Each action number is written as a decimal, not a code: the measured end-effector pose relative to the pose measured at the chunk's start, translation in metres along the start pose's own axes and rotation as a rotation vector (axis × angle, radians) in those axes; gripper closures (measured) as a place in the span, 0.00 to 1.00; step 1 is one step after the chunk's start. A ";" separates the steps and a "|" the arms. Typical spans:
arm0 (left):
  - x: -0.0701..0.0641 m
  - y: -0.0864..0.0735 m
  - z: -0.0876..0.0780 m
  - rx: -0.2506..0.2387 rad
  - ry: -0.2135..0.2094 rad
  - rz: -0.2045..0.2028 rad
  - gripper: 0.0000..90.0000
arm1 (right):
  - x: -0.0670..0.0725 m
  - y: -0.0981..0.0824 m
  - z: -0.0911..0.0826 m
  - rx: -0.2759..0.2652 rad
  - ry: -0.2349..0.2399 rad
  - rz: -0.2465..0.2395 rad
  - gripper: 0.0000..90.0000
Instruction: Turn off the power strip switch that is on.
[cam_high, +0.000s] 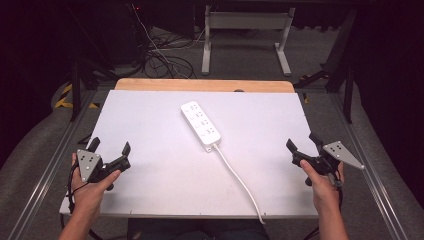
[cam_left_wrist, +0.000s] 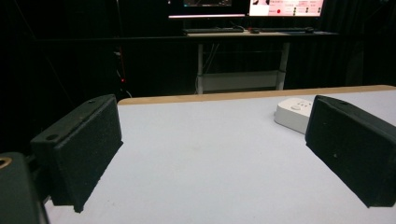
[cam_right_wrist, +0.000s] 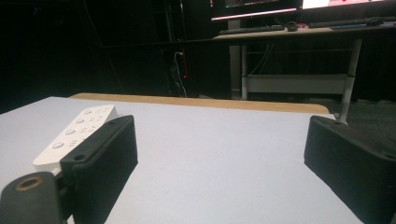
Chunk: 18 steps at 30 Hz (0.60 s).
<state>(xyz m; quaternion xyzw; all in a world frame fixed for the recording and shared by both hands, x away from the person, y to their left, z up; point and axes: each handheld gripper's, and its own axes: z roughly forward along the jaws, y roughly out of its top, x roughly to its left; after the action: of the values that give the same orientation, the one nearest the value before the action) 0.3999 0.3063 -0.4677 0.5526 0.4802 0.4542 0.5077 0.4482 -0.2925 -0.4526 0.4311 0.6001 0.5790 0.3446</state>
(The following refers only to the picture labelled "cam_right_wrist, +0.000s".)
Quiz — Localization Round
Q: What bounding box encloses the computer monitor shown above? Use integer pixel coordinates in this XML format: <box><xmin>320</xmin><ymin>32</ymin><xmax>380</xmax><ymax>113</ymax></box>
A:
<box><xmin>210</xmin><ymin>0</ymin><xmax>304</xmax><ymax>21</ymax></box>
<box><xmin>302</xmin><ymin>0</ymin><xmax>396</xmax><ymax>10</ymax></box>

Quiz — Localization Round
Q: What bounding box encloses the black keyboard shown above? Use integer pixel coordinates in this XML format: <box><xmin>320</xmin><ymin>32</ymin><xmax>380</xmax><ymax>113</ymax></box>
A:
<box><xmin>218</xmin><ymin>24</ymin><xmax>286</xmax><ymax>35</ymax></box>
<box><xmin>307</xmin><ymin>16</ymin><xmax>396</xmax><ymax>29</ymax></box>

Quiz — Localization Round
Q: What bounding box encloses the white cable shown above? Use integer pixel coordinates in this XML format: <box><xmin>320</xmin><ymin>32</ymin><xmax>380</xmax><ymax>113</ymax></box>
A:
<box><xmin>173</xmin><ymin>50</ymin><xmax>188</xmax><ymax>98</ymax></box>

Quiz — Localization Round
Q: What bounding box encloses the wooden desk with white legs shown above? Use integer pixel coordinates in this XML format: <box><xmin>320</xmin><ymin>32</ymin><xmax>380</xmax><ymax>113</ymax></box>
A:
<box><xmin>212</xmin><ymin>23</ymin><xmax>396</xmax><ymax>125</ymax></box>

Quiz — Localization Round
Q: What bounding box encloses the white remote control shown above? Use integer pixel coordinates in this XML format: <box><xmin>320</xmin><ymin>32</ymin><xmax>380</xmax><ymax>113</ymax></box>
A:
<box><xmin>33</xmin><ymin>105</ymin><xmax>120</xmax><ymax>174</ymax></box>

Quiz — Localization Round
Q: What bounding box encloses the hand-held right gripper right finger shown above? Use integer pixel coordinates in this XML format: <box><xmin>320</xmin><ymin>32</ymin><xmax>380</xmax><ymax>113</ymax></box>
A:
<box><xmin>304</xmin><ymin>115</ymin><xmax>396</xmax><ymax>224</ymax></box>

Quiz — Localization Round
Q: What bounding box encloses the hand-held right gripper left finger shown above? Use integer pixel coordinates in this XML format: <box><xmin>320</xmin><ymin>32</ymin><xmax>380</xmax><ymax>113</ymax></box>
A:
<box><xmin>60</xmin><ymin>114</ymin><xmax>139</xmax><ymax>224</ymax></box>

